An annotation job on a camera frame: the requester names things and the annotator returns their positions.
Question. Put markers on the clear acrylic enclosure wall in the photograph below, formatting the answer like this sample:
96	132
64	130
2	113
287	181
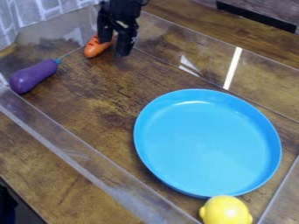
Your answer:
67	153

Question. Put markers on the orange toy carrot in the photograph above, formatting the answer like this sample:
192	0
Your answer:
95	47

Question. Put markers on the blue round tray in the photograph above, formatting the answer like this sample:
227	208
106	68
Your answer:
207	143

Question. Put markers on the purple toy eggplant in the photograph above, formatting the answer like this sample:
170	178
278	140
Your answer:
27	78

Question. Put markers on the yellow toy lemon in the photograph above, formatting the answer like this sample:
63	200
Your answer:
224	210

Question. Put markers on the white grey curtain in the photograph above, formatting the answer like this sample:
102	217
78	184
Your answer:
19	13

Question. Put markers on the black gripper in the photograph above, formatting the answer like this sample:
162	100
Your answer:
119	14

